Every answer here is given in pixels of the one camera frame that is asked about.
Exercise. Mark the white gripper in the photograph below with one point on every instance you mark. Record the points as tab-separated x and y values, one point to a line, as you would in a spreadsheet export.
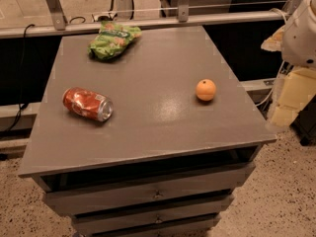
300	40

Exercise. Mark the red coke can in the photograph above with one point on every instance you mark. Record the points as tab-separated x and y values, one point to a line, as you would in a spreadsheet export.
88	104

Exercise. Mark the orange fruit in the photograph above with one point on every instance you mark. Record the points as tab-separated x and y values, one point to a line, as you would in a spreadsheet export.
205	90

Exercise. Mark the grey drawer cabinet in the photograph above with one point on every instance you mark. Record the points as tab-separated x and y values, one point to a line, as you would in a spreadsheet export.
165	162

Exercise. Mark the green chip bag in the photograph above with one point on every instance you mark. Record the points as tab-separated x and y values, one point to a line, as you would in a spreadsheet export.
112	40

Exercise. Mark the white power strip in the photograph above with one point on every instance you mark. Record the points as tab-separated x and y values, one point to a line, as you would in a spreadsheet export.
100	17

